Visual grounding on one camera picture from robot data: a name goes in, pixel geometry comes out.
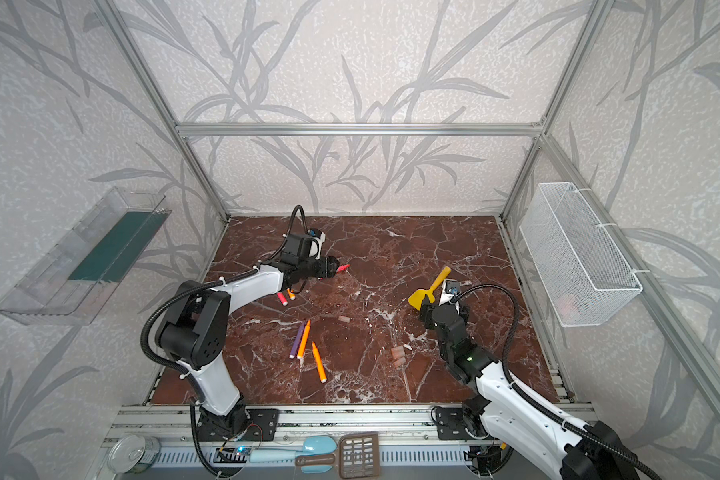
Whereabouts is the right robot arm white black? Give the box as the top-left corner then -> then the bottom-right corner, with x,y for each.
420,303 -> 658,479

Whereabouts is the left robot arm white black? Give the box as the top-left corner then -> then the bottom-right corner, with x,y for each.
140,229 -> 339,431

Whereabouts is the clear pen cap pair upper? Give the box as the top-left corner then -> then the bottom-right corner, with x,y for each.
391,346 -> 405,359

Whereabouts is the orange pen front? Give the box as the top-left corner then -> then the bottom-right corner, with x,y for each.
311,342 -> 327,384

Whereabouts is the yellow toy spatula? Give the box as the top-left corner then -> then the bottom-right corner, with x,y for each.
407,266 -> 451,311

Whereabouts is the brown slotted spatula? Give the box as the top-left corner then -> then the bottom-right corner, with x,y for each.
338,432 -> 381,479

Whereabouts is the light blue brush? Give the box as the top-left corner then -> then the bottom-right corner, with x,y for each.
247,435 -> 338,474

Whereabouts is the green circuit board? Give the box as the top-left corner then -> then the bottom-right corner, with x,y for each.
213,446 -> 250,465

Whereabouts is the metal tin can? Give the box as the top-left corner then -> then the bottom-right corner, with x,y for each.
106,434 -> 161,474

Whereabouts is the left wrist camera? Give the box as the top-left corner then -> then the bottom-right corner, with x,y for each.
307,228 -> 326,259

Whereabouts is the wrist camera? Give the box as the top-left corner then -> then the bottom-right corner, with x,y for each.
443,279 -> 461,299
307,228 -> 326,259

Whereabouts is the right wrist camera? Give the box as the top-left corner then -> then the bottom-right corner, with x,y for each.
443,279 -> 461,299

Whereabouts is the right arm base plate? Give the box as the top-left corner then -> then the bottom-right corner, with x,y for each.
430,405 -> 488,441

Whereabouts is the white wire mesh basket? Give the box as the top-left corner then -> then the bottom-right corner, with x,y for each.
520,182 -> 643,328

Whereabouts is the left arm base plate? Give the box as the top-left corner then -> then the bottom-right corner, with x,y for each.
196,408 -> 280,442

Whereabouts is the clear plastic wall tray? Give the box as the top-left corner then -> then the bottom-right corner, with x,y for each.
0,187 -> 172,326

